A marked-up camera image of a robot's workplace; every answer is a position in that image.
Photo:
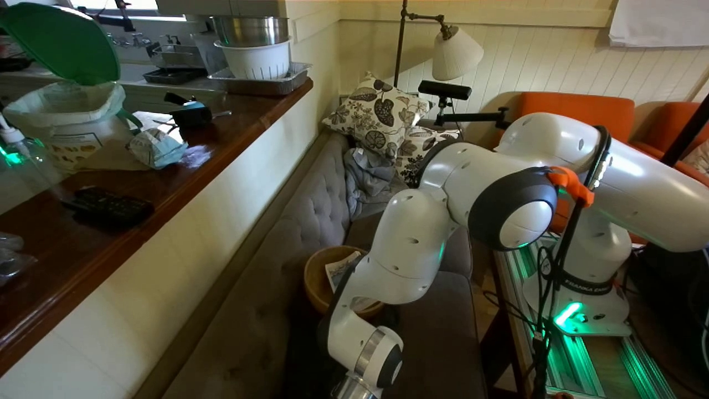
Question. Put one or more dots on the white bowl on tray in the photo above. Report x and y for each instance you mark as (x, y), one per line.
(258, 62)

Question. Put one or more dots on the metal baking tray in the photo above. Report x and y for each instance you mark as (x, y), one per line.
(276, 87)

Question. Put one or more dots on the floral patterned pillow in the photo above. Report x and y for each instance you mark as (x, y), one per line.
(386, 120)

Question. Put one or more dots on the crumpled plastic bag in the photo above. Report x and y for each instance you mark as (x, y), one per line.
(158, 148)

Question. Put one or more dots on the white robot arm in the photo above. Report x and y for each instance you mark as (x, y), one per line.
(505, 198)

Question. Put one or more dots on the clear plastic container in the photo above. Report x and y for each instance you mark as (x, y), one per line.
(78, 125)

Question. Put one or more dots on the white floor lamp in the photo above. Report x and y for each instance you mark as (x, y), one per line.
(456, 49)

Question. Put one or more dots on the orange armchair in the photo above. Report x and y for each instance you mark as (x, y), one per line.
(652, 135)

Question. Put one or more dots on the wooden counter shelf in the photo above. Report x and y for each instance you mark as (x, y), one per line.
(75, 257)

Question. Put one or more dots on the wooden bowl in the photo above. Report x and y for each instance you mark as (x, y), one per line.
(315, 277)

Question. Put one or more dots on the black remote control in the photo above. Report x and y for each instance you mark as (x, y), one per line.
(107, 208)

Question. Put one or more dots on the green plastic lid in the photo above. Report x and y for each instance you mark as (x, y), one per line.
(64, 41)

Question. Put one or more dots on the aluminium robot mounting table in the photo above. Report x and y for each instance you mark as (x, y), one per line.
(646, 364)

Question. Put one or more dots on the paper packet in bowl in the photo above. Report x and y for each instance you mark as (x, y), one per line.
(336, 271)

